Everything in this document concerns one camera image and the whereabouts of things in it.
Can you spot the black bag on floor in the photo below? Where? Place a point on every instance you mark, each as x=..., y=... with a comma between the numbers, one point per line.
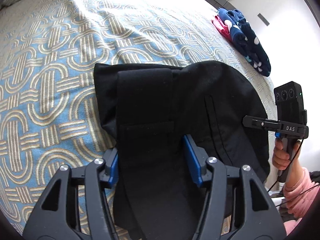
x=315, y=176

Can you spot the person's right hand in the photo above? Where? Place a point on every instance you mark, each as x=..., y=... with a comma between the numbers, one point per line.
x=281, y=158

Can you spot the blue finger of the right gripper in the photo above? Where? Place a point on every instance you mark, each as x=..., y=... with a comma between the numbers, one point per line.
x=260, y=123

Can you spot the black pants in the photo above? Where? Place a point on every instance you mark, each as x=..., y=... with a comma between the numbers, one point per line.
x=148, y=109

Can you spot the pink sleeve forearm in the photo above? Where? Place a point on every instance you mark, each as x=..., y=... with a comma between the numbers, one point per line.
x=300, y=196

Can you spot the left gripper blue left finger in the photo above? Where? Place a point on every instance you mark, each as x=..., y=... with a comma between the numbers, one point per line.
x=109, y=176

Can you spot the patterned blue beige bedspread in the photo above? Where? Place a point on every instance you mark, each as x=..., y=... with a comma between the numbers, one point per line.
x=48, y=52

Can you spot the navy polka dot garment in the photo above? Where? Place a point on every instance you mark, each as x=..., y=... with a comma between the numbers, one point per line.
x=245, y=40

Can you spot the grey wall switch plate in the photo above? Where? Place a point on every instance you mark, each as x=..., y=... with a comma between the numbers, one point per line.
x=263, y=19

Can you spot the black camera box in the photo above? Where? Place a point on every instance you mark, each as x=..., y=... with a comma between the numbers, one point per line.
x=289, y=103

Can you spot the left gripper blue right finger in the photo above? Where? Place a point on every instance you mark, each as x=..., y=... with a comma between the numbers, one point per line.
x=197, y=162

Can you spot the pink red folded garment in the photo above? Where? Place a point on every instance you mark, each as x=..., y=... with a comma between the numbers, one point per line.
x=221, y=27

